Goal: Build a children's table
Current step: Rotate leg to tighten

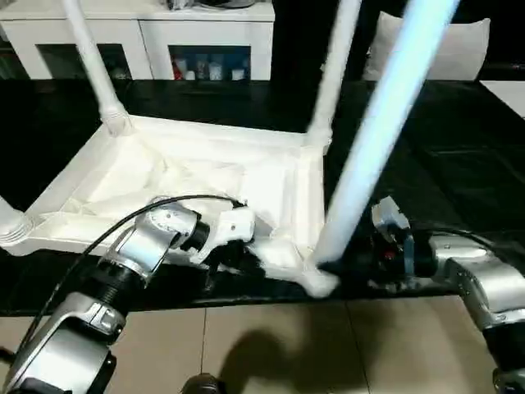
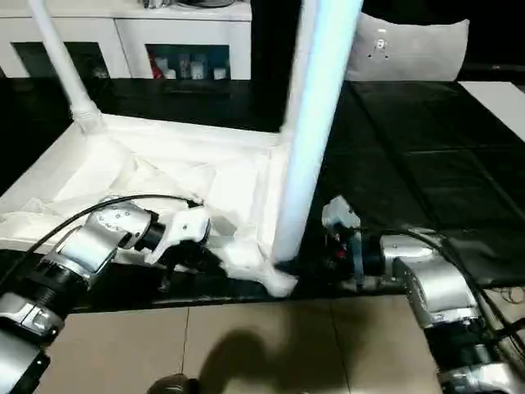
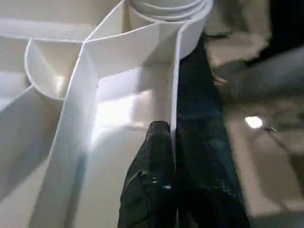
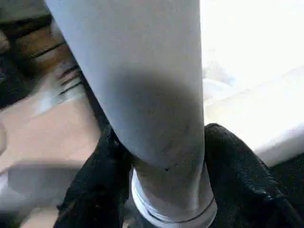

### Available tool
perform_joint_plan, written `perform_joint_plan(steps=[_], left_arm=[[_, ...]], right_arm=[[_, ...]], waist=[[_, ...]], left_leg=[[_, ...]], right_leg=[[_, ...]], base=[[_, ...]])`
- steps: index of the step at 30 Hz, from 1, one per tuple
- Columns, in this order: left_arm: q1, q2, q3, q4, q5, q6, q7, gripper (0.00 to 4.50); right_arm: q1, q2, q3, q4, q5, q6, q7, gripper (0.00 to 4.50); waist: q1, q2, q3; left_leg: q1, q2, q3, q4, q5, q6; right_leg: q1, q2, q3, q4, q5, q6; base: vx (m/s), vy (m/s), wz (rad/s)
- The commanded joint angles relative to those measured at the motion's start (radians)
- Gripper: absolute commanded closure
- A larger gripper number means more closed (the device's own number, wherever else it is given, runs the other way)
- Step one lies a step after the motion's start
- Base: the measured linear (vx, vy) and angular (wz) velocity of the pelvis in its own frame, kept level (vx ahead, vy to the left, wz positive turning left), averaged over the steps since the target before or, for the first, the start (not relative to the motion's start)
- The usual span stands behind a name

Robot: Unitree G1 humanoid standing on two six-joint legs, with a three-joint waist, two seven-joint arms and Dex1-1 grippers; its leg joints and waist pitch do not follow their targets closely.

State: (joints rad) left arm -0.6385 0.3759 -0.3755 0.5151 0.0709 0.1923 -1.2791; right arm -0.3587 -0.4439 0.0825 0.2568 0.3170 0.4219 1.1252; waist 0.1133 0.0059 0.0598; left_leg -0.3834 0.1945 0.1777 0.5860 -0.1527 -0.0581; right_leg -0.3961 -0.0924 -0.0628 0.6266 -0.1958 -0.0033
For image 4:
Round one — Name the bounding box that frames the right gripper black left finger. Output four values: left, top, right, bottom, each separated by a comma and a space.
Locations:
55, 127, 134, 228

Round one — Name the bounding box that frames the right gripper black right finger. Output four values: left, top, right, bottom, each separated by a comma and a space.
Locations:
203, 123, 304, 228

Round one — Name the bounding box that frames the white plastic table leg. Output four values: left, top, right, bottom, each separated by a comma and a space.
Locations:
43, 0, 219, 226

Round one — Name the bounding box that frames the white plastic table top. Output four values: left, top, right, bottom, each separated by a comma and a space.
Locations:
199, 0, 304, 167

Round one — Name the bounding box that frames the brown wooden furniture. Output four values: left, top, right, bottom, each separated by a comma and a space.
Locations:
0, 14, 79, 79

